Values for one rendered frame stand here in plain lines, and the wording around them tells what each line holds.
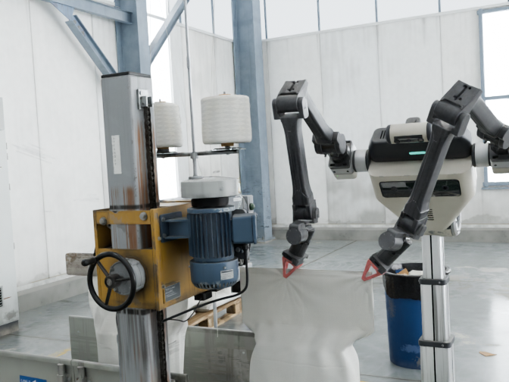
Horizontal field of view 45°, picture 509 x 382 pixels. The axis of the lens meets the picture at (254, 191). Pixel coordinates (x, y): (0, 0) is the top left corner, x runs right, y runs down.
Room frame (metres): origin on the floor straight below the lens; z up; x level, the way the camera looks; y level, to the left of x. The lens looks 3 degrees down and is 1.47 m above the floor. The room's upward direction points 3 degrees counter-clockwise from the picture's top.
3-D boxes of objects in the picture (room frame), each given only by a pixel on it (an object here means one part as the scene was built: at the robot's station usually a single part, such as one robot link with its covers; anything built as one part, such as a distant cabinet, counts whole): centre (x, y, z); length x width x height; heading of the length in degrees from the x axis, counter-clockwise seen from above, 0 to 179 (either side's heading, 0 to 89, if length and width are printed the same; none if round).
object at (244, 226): (1.89, 0.04, 1.25); 0.10 x 0.08 x 0.12; 178
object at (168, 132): (2.15, 0.31, 1.61); 0.15 x 0.14 x 0.17; 63
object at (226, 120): (2.03, 0.08, 1.61); 0.17 x 0.17 x 0.17
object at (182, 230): (1.90, 0.23, 1.27); 0.12 x 0.09 x 0.09; 153
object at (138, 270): (1.85, 0.41, 1.14); 0.11 x 0.06 x 0.11; 63
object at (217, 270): (1.89, 0.14, 1.21); 0.15 x 0.15 x 0.25
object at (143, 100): (1.91, 0.32, 1.68); 0.05 x 0.03 x 0.06; 153
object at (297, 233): (2.06, -0.15, 1.24); 0.11 x 0.09 x 0.12; 152
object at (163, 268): (2.03, 0.34, 1.18); 0.34 x 0.25 x 0.31; 153
